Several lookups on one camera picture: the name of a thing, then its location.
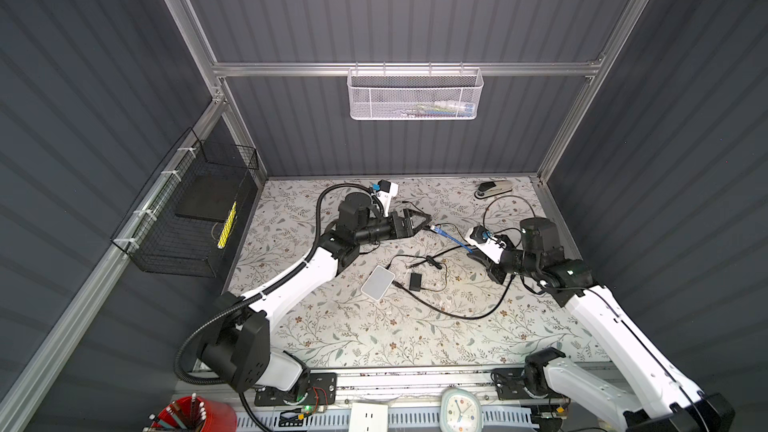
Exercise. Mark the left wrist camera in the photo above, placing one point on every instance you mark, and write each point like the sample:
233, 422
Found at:
385, 191

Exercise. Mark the white analog clock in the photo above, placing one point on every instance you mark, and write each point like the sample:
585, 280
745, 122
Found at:
460, 411

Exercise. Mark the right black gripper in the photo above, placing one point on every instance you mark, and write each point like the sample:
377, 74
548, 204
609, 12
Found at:
493, 272

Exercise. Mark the red pencil cup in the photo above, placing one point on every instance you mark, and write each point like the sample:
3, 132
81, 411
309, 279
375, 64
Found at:
194, 413

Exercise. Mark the black power adapter with cable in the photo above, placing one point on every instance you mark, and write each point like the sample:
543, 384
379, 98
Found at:
416, 273

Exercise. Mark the black wire wall basket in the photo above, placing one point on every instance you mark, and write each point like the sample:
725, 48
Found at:
159, 242

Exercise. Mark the floral patterned table mat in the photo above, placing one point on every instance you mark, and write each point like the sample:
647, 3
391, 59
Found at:
474, 321

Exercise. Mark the yellow marker in basket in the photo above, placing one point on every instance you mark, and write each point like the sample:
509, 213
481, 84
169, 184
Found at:
227, 227

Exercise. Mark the white wall power socket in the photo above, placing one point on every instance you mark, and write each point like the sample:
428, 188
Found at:
368, 417

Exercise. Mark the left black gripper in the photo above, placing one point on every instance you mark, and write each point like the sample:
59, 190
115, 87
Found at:
406, 232

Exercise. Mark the white wire mesh basket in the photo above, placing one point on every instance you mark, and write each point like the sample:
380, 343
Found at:
421, 95

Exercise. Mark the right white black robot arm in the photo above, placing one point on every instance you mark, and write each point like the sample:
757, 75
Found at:
660, 397

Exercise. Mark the black white stapler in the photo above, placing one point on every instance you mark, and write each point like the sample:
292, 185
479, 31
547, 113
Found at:
493, 188

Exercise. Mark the white network switch box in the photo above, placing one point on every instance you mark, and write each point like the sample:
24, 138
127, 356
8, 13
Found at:
377, 284

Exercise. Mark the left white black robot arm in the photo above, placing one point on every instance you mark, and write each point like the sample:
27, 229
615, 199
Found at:
234, 347

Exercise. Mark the black pad in basket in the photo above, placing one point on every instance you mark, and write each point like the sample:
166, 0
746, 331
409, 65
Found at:
208, 199

